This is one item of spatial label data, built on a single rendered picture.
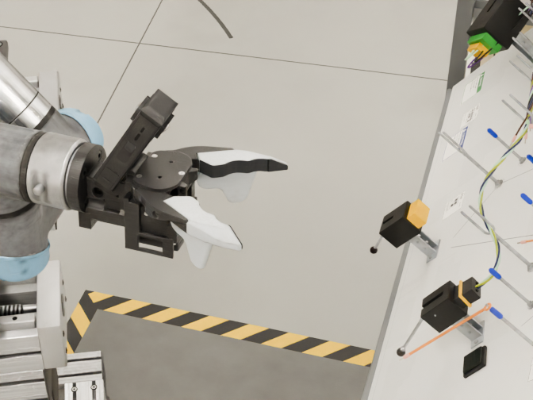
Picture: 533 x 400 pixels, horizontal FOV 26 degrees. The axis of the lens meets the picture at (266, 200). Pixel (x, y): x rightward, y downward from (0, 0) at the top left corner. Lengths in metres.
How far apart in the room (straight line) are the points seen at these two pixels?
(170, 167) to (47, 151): 0.13
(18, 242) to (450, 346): 0.76
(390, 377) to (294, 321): 1.32
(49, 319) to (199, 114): 2.25
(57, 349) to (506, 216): 0.75
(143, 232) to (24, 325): 0.55
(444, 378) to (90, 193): 0.73
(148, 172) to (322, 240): 2.26
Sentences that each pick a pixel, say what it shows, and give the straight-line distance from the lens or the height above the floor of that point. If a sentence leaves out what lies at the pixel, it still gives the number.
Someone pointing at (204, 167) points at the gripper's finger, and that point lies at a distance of 1.17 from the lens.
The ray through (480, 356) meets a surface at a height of 1.08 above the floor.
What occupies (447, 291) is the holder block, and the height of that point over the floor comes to 1.13.
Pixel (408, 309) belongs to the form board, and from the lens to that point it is 1.96.
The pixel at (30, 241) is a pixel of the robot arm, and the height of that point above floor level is 1.46.
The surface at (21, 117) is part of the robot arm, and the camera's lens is 1.34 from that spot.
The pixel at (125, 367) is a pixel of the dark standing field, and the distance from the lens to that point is 3.07.
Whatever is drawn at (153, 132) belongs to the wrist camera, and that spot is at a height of 1.65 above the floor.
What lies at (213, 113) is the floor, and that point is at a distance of 3.85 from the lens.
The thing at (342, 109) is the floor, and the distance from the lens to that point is 3.88.
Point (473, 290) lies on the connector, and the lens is 1.66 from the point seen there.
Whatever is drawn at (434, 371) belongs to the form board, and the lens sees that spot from 1.76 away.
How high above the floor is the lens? 2.32
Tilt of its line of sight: 41 degrees down
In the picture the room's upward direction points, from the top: straight up
